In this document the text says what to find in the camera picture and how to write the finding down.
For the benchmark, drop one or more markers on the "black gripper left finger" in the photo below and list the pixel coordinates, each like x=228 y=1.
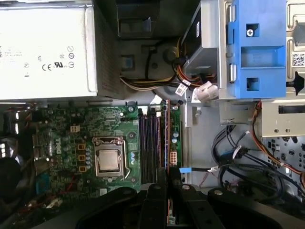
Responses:
x=155 y=205

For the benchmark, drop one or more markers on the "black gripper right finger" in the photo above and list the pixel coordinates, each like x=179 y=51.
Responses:
x=186 y=207

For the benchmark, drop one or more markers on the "green RAM stick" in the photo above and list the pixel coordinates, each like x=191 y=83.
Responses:
x=164 y=133
x=169 y=133

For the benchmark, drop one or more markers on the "black RAM slot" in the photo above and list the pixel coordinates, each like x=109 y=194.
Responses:
x=156 y=143
x=149 y=143
x=142 y=143

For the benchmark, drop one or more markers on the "metal socket cover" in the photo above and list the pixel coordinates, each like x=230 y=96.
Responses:
x=122 y=158

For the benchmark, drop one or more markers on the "silver CPU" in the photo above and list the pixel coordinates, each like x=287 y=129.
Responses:
x=108 y=161

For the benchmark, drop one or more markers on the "black PC case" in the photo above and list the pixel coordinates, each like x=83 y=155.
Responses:
x=197 y=143

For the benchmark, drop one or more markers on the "green motherboard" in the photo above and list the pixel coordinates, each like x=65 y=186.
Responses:
x=112 y=114

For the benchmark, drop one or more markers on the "white power connector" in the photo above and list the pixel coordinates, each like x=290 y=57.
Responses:
x=206 y=91

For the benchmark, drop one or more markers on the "black optical drive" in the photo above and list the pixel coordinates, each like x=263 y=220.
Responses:
x=190 y=43

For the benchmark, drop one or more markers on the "black fan shroud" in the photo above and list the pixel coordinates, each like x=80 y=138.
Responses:
x=135 y=28

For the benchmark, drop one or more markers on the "grey metal disk bay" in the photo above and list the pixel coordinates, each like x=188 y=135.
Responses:
x=212 y=28

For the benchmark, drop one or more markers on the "grey power supply unit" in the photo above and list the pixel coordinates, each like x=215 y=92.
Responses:
x=47 y=47

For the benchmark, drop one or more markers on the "blue plastic drive bracket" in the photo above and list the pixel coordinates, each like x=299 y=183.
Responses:
x=259 y=59

